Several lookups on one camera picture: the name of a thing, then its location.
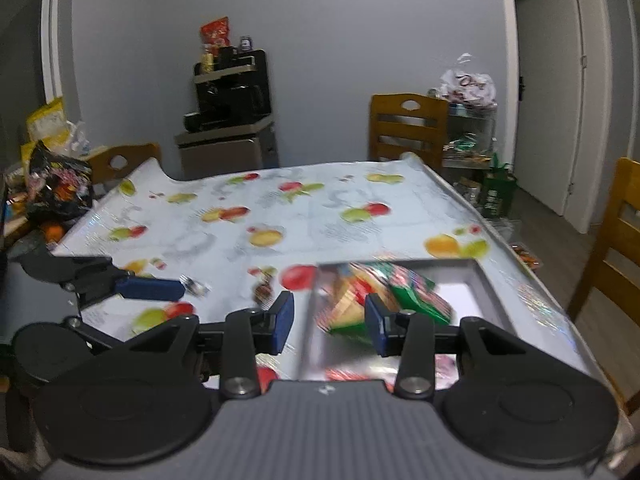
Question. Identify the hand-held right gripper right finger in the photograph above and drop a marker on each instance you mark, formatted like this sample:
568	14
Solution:
375	325

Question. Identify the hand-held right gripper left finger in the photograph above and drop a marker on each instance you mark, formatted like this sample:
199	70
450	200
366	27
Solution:
285	322

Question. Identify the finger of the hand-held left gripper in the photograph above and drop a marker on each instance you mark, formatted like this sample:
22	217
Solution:
95	329
150	287

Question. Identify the green cracker bag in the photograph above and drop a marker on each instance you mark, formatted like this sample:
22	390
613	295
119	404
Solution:
415	295

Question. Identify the white cardboard box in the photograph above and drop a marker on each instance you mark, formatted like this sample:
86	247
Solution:
465	292

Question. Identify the fruit print tablecloth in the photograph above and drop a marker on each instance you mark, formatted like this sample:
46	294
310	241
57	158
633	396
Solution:
310	220

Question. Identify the orange fruit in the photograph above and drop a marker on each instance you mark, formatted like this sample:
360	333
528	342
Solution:
52	231

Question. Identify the wooden chair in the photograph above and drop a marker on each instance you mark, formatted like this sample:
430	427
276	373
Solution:
615	210
385	110
140	152

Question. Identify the black noodle bag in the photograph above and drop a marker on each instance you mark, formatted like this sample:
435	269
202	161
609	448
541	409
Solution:
57	185

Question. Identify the grey cabinet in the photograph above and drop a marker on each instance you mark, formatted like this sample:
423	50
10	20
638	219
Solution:
220	157

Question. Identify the clear plastic bag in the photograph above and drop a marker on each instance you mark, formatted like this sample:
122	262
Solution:
77	140

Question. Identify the green shopping bag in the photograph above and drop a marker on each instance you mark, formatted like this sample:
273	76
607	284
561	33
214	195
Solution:
497	190

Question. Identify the yellow snack bag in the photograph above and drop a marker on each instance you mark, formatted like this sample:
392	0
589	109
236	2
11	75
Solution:
47	120

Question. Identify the black coffee machine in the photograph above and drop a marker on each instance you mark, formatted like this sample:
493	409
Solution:
230	95

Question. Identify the metal shelf rack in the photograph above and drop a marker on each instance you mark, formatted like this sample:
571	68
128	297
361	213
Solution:
470	130

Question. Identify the white plastic bag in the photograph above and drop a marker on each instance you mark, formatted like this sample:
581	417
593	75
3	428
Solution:
467	82

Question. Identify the red snack bag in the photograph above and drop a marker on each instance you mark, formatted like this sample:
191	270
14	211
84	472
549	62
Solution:
215	35

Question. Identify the white door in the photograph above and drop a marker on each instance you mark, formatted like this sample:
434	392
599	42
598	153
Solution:
550	100

